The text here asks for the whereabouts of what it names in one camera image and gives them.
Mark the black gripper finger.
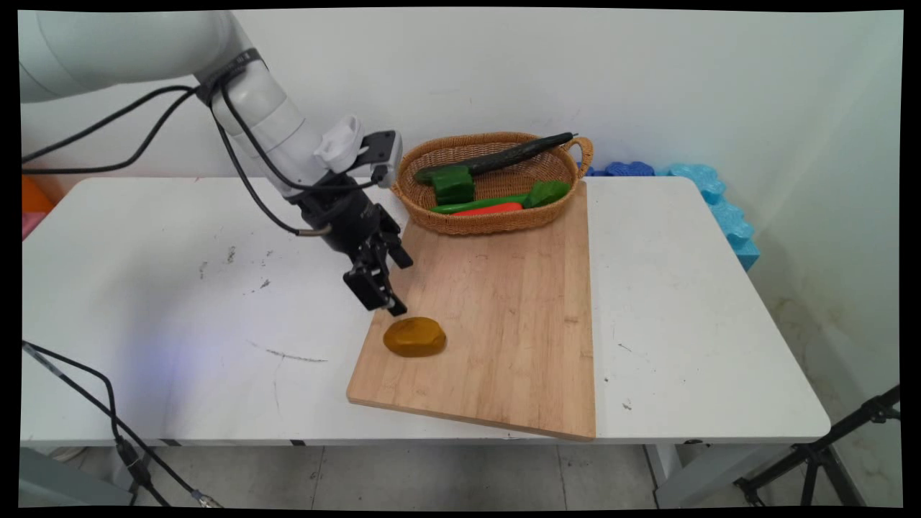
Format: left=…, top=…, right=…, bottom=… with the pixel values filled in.
left=378, top=205, right=415, bottom=271
left=342, top=241, right=408, bottom=318

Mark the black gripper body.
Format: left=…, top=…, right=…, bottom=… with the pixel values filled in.
left=291, top=180, right=386, bottom=254

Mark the brown potato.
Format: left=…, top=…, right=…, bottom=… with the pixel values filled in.
left=383, top=317, right=447, bottom=358

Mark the green bell pepper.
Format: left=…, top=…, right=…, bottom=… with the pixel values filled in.
left=432, top=165, right=476, bottom=206

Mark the long green chili pepper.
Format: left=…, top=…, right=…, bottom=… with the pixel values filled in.
left=430, top=193, right=533, bottom=215

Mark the woven wicker basket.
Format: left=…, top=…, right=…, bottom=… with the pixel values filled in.
left=391, top=132, right=594, bottom=236

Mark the wooden cutting board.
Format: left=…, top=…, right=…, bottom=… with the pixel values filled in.
left=347, top=180, right=596, bottom=441

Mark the dark green cucumber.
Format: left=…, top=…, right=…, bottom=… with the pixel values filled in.
left=414, top=132, right=579, bottom=182

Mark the orange box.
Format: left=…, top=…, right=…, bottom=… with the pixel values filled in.
left=22, top=176, right=55, bottom=214

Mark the light blue foam piece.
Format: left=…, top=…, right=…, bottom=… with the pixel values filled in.
left=658, top=163, right=761, bottom=272

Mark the white table leg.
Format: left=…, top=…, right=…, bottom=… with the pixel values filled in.
left=644, top=442, right=792, bottom=508

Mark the grey box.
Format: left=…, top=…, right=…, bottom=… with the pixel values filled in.
left=19, top=447, right=134, bottom=508

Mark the black tripod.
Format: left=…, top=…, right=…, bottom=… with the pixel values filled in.
left=734, top=385, right=902, bottom=508

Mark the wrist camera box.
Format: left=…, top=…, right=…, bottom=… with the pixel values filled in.
left=358, top=131, right=404, bottom=189

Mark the black camera cable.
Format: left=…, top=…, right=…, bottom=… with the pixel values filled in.
left=219, top=86, right=389, bottom=193

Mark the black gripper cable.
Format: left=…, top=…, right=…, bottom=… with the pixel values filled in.
left=213, top=119, right=333, bottom=237

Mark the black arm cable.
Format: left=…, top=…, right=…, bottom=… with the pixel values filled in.
left=22, top=90, right=199, bottom=176
left=22, top=85, right=200, bottom=165

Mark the black floor cable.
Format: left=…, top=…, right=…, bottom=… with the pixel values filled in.
left=22, top=344, right=220, bottom=508
left=22, top=342, right=173, bottom=508

